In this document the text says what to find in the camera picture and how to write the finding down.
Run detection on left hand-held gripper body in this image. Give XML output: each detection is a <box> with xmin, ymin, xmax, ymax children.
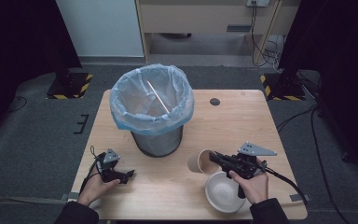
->
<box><xmin>93</xmin><ymin>148</ymin><xmax>122</xmax><ymax>184</ymax></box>

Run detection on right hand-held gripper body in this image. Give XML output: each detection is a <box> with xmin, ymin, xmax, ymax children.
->
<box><xmin>225</xmin><ymin>141</ymin><xmax>278</xmax><ymax>200</ymax></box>

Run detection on brown paper cup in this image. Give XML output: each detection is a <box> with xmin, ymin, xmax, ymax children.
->
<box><xmin>186</xmin><ymin>148</ymin><xmax>222</xmax><ymax>175</ymax></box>

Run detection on white disposable bowl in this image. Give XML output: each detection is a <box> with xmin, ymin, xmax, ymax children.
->
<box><xmin>204</xmin><ymin>171</ymin><xmax>247</xmax><ymax>215</ymax></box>

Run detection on metal mesh trash bin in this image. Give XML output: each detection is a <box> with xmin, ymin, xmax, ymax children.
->
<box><xmin>130</xmin><ymin>124</ymin><xmax>185</xmax><ymax>159</ymax></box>

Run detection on translucent blue bin bag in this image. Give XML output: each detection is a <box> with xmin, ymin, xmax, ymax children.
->
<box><xmin>108</xmin><ymin>63</ymin><xmax>196</xmax><ymax>137</ymax></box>

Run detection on wooden chopstick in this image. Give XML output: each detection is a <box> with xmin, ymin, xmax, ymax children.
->
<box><xmin>146</xmin><ymin>80</ymin><xmax>171</xmax><ymax>114</ymax></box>

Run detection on person's left hand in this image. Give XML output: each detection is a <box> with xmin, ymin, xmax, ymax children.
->
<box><xmin>76</xmin><ymin>172</ymin><xmax>121</xmax><ymax>207</ymax></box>

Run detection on person's right hand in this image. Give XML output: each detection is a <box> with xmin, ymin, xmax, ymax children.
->
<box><xmin>228</xmin><ymin>158</ymin><xmax>270</xmax><ymax>205</ymax></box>

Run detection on black striped stand base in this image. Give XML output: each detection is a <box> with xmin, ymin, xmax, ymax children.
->
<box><xmin>259</xmin><ymin>73</ymin><xmax>307</xmax><ymax>102</ymax></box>
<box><xmin>46</xmin><ymin>71</ymin><xmax>94</xmax><ymax>101</ymax></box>

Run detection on dark curtain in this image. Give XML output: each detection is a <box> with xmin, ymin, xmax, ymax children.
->
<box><xmin>277</xmin><ymin>0</ymin><xmax>358</xmax><ymax>175</ymax></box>
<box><xmin>0</xmin><ymin>0</ymin><xmax>84</xmax><ymax>143</ymax></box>

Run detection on light wooden cabinet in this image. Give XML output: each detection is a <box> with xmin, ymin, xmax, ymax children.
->
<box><xmin>135</xmin><ymin>0</ymin><xmax>302</xmax><ymax>63</ymax></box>

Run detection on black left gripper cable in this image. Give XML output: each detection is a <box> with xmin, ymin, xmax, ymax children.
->
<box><xmin>78</xmin><ymin>145</ymin><xmax>98</xmax><ymax>197</ymax></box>

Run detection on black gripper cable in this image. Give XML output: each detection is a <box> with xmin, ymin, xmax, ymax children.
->
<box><xmin>78</xmin><ymin>145</ymin><xmax>98</xmax><ymax>197</ymax></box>
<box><xmin>262</xmin><ymin>166</ymin><xmax>309</xmax><ymax>208</ymax></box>

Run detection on grey table bracket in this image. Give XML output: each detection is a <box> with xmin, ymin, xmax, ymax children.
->
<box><xmin>61</xmin><ymin>191</ymin><xmax>80</xmax><ymax>201</ymax></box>
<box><xmin>289</xmin><ymin>193</ymin><xmax>311</xmax><ymax>203</ymax></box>

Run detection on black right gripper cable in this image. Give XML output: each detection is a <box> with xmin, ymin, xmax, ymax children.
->
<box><xmin>262</xmin><ymin>166</ymin><xmax>309</xmax><ymax>208</ymax></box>

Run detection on black floor cable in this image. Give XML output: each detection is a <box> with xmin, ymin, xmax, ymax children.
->
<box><xmin>275</xmin><ymin>105</ymin><xmax>319</xmax><ymax>133</ymax></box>
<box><xmin>3</xmin><ymin>95</ymin><xmax>28</xmax><ymax>114</ymax></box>
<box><xmin>310</xmin><ymin>106</ymin><xmax>352</xmax><ymax>224</ymax></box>

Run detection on white cable bundle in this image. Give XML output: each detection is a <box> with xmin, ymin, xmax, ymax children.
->
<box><xmin>264</xmin><ymin>35</ymin><xmax>285</xmax><ymax>73</ymax></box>

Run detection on black outlet cable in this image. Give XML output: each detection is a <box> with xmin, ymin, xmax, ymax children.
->
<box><xmin>250</xmin><ymin>0</ymin><xmax>273</xmax><ymax>68</ymax></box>

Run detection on white wall outlet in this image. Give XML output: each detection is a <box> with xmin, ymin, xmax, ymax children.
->
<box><xmin>246</xmin><ymin>0</ymin><xmax>270</xmax><ymax>8</ymax></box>

